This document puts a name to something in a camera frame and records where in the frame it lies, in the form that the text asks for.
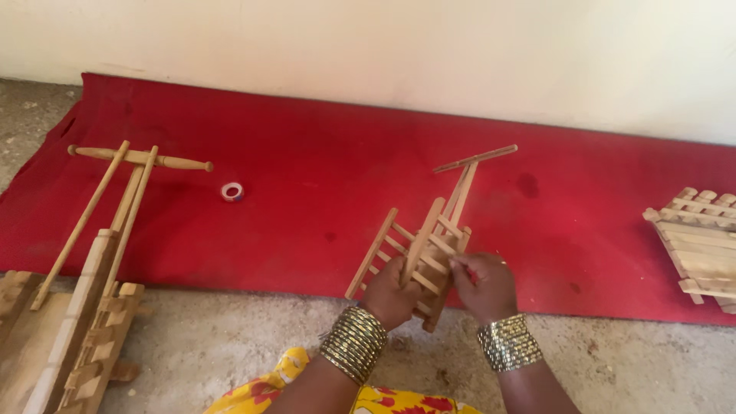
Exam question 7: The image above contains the person's left hand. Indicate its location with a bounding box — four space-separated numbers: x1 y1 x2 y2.
360 255 423 332

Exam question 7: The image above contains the person's right hand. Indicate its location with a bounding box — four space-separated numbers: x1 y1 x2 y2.
448 251 518 327

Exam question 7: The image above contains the large wooden loom model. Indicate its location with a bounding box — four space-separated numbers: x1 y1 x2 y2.
0 140 214 414

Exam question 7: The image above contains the small wooden stick frame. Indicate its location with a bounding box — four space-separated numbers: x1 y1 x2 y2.
344 144 519 334

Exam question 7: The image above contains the silver gold bangles stack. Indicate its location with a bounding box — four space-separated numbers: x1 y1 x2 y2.
476 313 544 373

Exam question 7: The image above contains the yellow floral garment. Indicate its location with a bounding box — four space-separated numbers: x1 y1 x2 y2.
203 347 484 414

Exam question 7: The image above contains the red cloth mat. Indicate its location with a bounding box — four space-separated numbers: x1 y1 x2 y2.
0 72 736 327

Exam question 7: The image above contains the wooden slat rack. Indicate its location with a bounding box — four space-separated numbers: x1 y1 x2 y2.
642 187 736 315

